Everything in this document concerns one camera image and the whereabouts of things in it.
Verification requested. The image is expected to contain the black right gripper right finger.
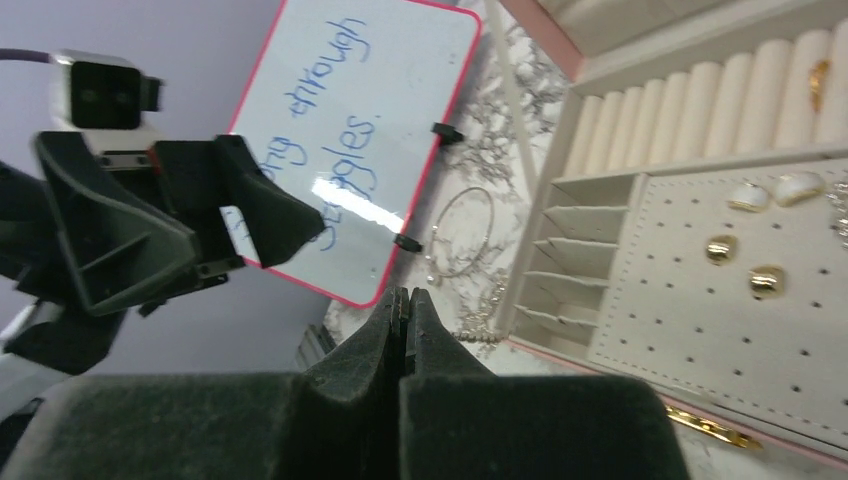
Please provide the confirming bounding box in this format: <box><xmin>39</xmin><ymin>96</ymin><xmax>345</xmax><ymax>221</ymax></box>
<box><xmin>399</xmin><ymin>289</ymin><xmax>689</xmax><ymax>479</ymax></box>

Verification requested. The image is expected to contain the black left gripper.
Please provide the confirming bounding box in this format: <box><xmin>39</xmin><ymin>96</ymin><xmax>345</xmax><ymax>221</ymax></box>
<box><xmin>1</xmin><ymin>131</ymin><xmax>325</xmax><ymax>375</ymax></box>

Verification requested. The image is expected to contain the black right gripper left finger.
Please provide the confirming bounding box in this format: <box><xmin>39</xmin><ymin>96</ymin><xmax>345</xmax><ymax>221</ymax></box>
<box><xmin>1</xmin><ymin>287</ymin><xmax>406</xmax><ymax>479</ymax></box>

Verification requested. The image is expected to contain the small gold earring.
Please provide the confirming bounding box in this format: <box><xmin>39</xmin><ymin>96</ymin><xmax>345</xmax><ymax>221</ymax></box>
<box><xmin>748</xmin><ymin>265</ymin><xmax>786</xmax><ymax>300</ymax></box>
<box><xmin>704</xmin><ymin>235</ymin><xmax>738</xmax><ymax>266</ymax></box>

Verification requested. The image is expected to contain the pink jewelry box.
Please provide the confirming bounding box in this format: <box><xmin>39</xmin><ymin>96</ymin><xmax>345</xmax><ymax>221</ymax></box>
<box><xmin>495</xmin><ymin>1</ymin><xmax>847</xmax><ymax>467</ymax></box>

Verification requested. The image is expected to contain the pink-framed whiteboard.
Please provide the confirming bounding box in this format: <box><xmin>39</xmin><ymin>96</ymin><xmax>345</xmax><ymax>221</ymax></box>
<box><xmin>230</xmin><ymin>0</ymin><xmax>482</xmax><ymax>308</ymax></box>

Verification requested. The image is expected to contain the black whiteboard clip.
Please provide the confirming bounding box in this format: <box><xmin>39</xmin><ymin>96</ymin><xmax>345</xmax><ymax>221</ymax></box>
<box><xmin>393</xmin><ymin>234</ymin><xmax>424</xmax><ymax>254</ymax></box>
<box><xmin>431</xmin><ymin>122</ymin><xmax>465</xmax><ymax>148</ymax></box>

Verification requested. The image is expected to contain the white pearl earring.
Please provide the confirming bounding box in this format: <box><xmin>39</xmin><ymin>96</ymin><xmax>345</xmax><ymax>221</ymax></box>
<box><xmin>725</xmin><ymin>182</ymin><xmax>771</xmax><ymax>213</ymax></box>
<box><xmin>773</xmin><ymin>171</ymin><xmax>825</xmax><ymax>207</ymax></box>

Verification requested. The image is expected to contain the rhinestone earring in box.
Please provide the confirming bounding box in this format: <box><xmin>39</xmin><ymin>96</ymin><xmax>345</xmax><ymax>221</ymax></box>
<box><xmin>826</xmin><ymin>179</ymin><xmax>848</xmax><ymax>250</ymax></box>

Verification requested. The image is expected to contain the rhinestone necklace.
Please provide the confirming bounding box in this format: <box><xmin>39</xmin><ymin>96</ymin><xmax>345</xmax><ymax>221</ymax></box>
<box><xmin>457</xmin><ymin>264</ymin><xmax>511</xmax><ymax>346</ymax></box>

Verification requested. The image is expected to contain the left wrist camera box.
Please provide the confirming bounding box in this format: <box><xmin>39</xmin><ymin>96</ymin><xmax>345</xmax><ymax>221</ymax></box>
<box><xmin>49</xmin><ymin>49</ymin><xmax>164</xmax><ymax>155</ymax></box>

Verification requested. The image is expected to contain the silver bangle bracelet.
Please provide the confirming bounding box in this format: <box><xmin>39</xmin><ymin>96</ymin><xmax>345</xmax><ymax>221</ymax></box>
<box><xmin>427</xmin><ymin>186</ymin><xmax>496</xmax><ymax>286</ymax></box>

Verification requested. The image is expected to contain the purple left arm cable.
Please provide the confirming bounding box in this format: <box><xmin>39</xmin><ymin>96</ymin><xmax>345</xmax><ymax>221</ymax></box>
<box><xmin>0</xmin><ymin>47</ymin><xmax>54</xmax><ymax>65</ymax></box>

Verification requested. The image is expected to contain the gold ring in roll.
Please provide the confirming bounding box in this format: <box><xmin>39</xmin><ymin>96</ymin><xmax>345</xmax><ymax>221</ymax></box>
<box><xmin>808</xmin><ymin>59</ymin><xmax>831</xmax><ymax>114</ymax></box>

